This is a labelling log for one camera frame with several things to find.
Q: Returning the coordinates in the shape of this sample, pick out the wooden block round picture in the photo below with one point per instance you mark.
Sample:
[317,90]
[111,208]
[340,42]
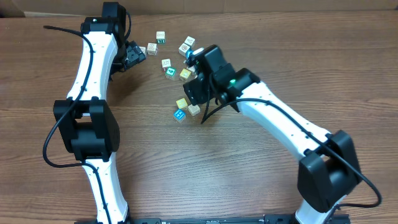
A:
[183,49]

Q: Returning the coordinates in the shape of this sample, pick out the wooden block faint drawing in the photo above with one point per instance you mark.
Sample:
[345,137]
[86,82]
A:
[166,63]

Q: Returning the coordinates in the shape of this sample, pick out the wooden block green seven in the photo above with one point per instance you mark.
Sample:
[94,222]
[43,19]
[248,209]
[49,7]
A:
[192,69]

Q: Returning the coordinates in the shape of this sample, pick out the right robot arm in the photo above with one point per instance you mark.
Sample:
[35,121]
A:
[327,163]

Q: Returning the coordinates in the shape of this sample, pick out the cardboard backdrop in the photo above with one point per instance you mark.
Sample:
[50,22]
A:
[21,8]

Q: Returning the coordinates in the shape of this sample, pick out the blue number five block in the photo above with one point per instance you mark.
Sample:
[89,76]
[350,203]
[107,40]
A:
[189,54]

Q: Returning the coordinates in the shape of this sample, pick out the wooden block bird picture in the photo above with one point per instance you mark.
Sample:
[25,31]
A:
[143,50]

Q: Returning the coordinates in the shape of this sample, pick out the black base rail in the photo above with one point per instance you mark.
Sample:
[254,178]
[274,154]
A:
[266,219]

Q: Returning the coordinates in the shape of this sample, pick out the blue symbol block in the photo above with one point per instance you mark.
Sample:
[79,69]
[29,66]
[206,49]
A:
[179,115]

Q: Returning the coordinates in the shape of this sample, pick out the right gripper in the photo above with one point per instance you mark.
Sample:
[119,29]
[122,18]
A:
[193,90]

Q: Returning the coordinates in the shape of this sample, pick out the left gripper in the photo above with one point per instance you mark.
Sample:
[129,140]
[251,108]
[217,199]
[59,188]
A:
[134,55]

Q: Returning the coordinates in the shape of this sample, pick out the green number four block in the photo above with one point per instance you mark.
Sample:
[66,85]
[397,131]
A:
[170,73]

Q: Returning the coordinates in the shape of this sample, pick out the block with green side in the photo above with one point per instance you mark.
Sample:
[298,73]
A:
[160,37]

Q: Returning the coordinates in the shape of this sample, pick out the wooden block red letter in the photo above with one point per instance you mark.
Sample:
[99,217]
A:
[152,49]

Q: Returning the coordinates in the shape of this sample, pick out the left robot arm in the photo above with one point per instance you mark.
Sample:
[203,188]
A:
[86,123]

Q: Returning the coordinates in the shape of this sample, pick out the yellow block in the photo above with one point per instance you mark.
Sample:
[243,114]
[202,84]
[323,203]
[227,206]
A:
[182,103]
[185,74]

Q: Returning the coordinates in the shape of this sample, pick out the yellow top block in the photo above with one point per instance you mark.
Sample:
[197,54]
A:
[185,74]

